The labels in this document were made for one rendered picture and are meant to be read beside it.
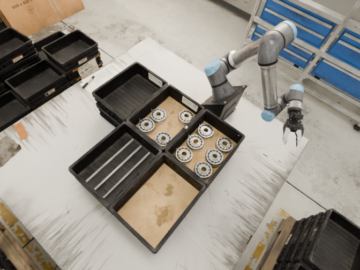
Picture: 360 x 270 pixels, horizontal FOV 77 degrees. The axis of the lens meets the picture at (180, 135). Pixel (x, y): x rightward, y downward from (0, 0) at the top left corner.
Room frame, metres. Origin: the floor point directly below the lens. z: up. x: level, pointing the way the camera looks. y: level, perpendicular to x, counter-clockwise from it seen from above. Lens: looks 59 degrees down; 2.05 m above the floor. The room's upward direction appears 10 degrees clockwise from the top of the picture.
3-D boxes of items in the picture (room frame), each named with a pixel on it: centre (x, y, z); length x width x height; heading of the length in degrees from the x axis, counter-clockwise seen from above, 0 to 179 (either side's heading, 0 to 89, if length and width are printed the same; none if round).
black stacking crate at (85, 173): (0.45, 0.30, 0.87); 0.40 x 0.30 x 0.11; 149
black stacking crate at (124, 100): (0.95, 0.36, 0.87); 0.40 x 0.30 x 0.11; 149
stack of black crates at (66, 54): (1.60, 1.13, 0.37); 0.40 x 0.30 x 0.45; 149
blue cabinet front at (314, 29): (2.36, -0.96, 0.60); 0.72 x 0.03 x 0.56; 59
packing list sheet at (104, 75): (1.18, 0.65, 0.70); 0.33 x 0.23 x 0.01; 149
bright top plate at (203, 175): (0.51, -0.17, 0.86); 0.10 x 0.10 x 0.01
